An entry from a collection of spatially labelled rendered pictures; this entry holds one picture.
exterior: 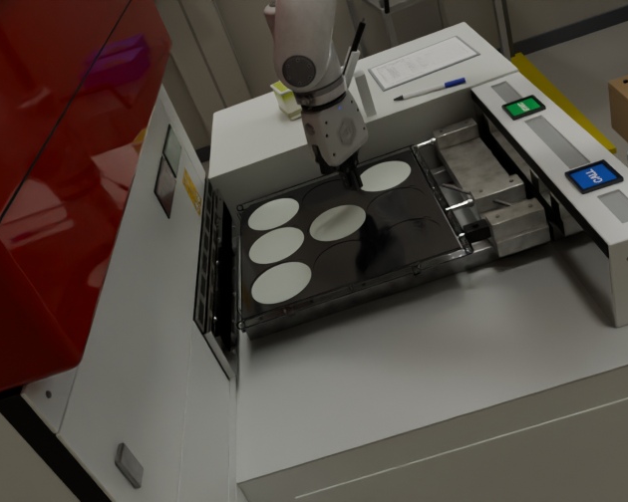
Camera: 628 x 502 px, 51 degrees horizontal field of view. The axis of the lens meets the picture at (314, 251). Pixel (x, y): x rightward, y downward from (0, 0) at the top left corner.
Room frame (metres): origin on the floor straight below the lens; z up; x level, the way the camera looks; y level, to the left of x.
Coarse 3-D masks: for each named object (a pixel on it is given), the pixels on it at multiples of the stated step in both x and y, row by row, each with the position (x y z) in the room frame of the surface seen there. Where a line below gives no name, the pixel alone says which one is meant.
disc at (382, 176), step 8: (376, 168) 1.09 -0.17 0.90; (384, 168) 1.08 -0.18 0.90; (392, 168) 1.06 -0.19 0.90; (400, 168) 1.05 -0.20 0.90; (408, 168) 1.04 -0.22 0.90; (360, 176) 1.08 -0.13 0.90; (368, 176) 1.07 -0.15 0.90; (376, 176) 1.06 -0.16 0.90; (384, 176) 1.05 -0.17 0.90; (392, 176) 1.04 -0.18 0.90; (400, 176) 1.03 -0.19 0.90; (368, 184) 1.04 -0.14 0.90; (376, 184) 1.03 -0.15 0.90; (384, 184) 1.02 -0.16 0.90; (392, 184) 1.01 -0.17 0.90
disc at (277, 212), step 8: (280, 200) 1.11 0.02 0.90; (288, 200) 1.10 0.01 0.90; (264, 208) 1.11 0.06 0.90; (272, 208) 1.10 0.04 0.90; (280, 208) 1.08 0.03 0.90; (288, 208) 1.07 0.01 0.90; (296, 208) 1.06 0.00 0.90; (256, 216) 1.09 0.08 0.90; (264, 216) 1.08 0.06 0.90; (272, 216) 1.07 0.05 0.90; (280, 216) 1.06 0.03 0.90; (288, 216) 1.04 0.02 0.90; (248, 224) 1.07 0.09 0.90; (256, 224) 1.06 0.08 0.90; (264, 224) 1.05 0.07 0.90; (272, 224) 1.04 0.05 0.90; (280, 224) 1.03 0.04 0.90
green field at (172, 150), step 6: (168, 138) 1.05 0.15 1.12; (174, 138) 1.09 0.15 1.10; (168, 144) 1.03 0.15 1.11; (174, 144) 1.07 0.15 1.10; (168, 150) 1.02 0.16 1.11; (174, 150) 1.05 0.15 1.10; (168, 156) 1.00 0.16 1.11; (174, 156) 1.03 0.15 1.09; (174, 162) 1.02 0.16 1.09; (174, 168) 1.00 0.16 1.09
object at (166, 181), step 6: (162, 168) 0.94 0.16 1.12; (168, 168) 0.97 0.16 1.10; (162, 174) 0.93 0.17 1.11; (168, 174) 0.95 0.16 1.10; (162, 180) 0.91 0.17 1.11; (168, 180) 0.94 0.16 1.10; (174, 180) 0.97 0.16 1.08; (162, 186) 0.90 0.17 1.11; (168, 186) 0.93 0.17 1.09; (162, 192) 0.89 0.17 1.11; (168, 192) 0.91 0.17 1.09; (162, 198) 0.87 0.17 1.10; (168, 198) 0.90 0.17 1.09; (168, 204) 0.88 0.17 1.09; (168, 210) 0.87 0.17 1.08
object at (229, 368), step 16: (224, 208) 1.18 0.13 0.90; (224, 224) 1.16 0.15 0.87; (224, 240) 1.10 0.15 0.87; (208, 256) 0.95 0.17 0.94; (224, 256) 1.05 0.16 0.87; (208, 272) 0.90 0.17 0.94; (224, 272) 0.99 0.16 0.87; (208, 288) 0.86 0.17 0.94; (224, 288) 0.95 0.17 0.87; (208, 304) 0.81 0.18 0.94; (224, 304) 0.90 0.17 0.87; (208, 320) 0.78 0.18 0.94; (224, 320) 0.86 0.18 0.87; (208, 336) 0.75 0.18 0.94; (224, 336) 0.82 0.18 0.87; (224, 352) 0.76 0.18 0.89; (224, 368) 0.75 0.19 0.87
